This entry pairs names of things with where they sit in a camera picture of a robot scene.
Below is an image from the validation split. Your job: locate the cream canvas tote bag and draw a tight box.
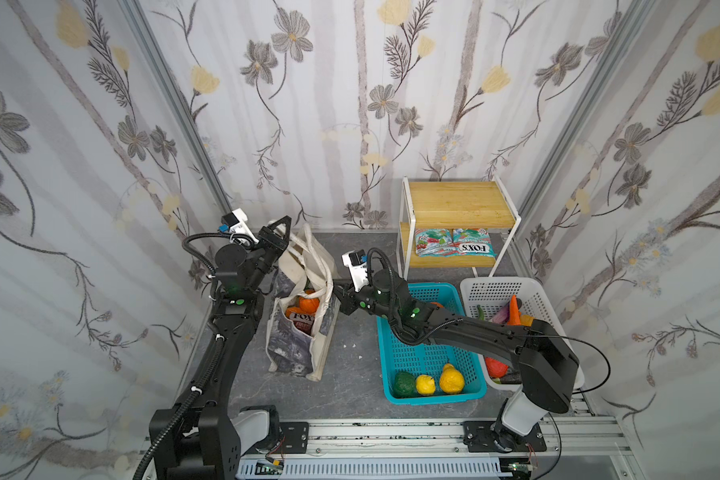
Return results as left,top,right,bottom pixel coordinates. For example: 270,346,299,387
265,224,340,382

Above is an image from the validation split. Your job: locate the orange tangerine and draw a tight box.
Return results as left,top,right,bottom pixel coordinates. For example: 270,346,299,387
298,296,320,316

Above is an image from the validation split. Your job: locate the orange candy bag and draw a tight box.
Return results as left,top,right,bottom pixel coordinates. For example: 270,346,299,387
286,307,315,335

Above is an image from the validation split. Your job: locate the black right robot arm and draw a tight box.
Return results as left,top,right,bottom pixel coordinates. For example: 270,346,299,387
333,279,579,436

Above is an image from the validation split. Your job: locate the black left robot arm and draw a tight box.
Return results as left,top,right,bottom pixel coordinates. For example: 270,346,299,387
133,213,291,479

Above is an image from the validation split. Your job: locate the red green candy bag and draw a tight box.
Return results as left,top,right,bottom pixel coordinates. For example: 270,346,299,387
414,228,457,257

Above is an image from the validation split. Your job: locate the teal Fox's candy bag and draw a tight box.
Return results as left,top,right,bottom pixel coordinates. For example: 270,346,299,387
452,228,496,258

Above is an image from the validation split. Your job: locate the green avocado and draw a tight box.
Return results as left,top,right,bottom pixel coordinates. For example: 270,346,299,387
392,371,418,398

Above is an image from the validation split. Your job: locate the teal plastic basket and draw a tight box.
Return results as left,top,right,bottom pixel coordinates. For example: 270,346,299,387
377,318,487,406

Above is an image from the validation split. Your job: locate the yellow lemon front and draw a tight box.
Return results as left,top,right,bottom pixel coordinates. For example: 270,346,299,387
415,375,437,396

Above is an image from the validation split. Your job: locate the white wooden two-tier shelf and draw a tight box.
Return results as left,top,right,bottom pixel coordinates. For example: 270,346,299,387
396,177,522,277

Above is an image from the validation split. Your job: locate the yellow pear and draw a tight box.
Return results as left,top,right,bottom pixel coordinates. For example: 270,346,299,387
438,363,466,395

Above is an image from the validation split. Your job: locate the orange carrot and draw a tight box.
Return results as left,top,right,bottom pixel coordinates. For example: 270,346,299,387
507,295,522,326

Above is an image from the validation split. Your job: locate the white plastic basket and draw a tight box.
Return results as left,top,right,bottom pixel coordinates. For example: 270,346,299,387
459,275,586,394

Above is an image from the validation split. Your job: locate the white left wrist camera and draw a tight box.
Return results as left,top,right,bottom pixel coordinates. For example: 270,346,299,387
218,208,258,243

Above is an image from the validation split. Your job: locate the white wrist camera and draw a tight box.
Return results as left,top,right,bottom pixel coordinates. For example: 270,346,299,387
218,208,258,243
342,249,371,292

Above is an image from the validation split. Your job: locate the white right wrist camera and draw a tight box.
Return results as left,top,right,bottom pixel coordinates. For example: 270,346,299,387
342,249,371,292

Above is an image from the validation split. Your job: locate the aluminium rail frame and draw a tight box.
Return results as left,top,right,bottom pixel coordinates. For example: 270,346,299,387
145,412,646,479

